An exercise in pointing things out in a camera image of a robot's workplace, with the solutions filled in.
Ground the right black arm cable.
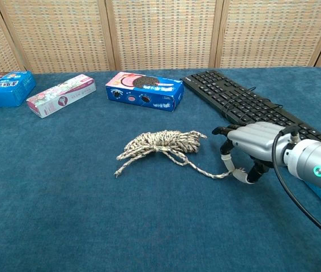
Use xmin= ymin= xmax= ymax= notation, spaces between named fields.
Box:
xmin=272 ymin=126 xmax=321 ymax=246

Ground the white pink floral box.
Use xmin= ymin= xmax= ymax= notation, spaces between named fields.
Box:
xmin=26 ymin=74 xmax=97 ymax=119

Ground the woven wooden folding screen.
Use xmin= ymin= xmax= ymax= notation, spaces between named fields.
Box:
xmin=0 ymin=0 xmax=321 ymax=75

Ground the black keyboard usb cable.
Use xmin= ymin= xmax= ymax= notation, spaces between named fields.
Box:
xmin=222 ymin=86 xmax=284 ymax=127

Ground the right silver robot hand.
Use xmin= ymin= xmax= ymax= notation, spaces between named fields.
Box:
xmin=212 ymin=122 xmax=291 ymax=186

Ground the black computer keyboard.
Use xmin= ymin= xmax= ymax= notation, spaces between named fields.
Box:
xmin=179 ymin=70 xmax=321 ymax=145

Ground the beige twisted rope bundle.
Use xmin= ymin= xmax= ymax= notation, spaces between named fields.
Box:
xmin=114 ymin=130 xmax=245 ymax=180

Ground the blue oreo cookie box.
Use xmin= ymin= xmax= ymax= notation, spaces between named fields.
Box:
xmin=105 ymin=71 xmax=185 ymax=113

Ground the blue brown snack box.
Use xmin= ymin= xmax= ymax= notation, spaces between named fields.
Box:
xmin=0 ymin=70 xmax=36 ymax=108

